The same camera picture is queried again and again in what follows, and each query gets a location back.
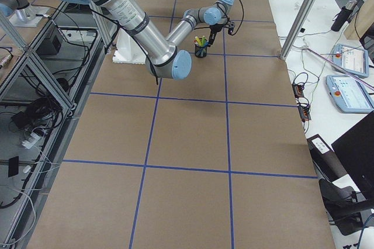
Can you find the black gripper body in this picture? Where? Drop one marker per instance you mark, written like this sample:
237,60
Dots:
213,31

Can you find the aluminium frame post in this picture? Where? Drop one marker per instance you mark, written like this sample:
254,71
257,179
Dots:
296,27

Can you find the teach pendant tablet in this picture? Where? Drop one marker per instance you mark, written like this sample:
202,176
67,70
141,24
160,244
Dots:
348,94
353,59

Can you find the black mesh pen cup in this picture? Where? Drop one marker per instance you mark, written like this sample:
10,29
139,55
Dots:
201,50

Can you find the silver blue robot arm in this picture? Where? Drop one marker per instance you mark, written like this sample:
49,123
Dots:
165,59

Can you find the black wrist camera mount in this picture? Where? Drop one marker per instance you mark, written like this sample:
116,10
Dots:
229,26

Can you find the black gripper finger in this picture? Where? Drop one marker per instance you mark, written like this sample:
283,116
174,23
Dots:
213,37
210,40

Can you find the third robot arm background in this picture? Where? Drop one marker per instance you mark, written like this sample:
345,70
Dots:
21,13

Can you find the near teach pendant tablet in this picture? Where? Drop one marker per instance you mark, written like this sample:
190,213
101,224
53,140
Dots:
348,94

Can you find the black water bottle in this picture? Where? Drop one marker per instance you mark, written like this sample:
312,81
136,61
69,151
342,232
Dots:
343,15

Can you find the orange black connector box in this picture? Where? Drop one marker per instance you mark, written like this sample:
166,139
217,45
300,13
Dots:
298,90

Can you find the black monitor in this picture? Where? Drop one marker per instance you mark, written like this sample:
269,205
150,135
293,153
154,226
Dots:
354,150

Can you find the green marker pen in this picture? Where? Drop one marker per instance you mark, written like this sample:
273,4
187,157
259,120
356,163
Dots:
203,41

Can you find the brown paper table cover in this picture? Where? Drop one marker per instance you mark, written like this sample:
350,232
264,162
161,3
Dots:
217,160

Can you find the far teach pendant tablet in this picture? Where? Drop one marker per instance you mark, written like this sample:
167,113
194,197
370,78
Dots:
353,59

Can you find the white pillar with base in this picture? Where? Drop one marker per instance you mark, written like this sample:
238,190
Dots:
127,51

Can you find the blue marker pen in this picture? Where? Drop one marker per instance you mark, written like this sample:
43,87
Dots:
200,52

